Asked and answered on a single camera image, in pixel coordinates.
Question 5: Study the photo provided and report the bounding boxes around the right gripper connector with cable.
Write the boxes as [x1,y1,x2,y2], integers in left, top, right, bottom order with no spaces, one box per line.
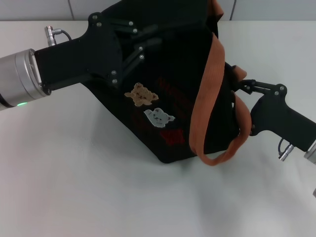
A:
[277,138,297,160]

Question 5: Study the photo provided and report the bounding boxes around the gripper connector with cable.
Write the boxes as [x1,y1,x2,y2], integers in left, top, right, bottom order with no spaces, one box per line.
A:
[44,26,73,46]
[277,138,297,160]

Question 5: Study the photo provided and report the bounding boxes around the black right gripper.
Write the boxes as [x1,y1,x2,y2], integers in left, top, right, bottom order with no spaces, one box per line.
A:
[238,79,316,153]

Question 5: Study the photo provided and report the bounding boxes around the left gripper connector with cable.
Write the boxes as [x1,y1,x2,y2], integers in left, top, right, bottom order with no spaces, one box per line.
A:
[44,26,73,46]

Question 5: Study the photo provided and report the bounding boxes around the black food bag orange straps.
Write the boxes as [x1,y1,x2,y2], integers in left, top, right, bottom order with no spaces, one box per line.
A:
[81,0,252,166]

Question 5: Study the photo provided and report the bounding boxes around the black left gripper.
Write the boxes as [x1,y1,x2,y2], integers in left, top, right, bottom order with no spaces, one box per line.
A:
[34,13,162,91]

